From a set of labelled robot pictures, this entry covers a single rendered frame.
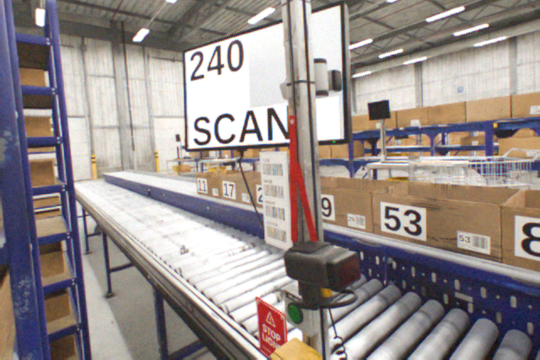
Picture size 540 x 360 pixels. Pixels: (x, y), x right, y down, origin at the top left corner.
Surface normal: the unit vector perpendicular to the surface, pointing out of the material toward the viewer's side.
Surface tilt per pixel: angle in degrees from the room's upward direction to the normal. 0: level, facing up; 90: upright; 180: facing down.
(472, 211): 90
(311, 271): 90
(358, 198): 90
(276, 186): 90
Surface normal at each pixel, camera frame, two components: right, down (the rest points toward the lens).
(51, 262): 0.62, 0.00
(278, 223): -0.77, 0.08
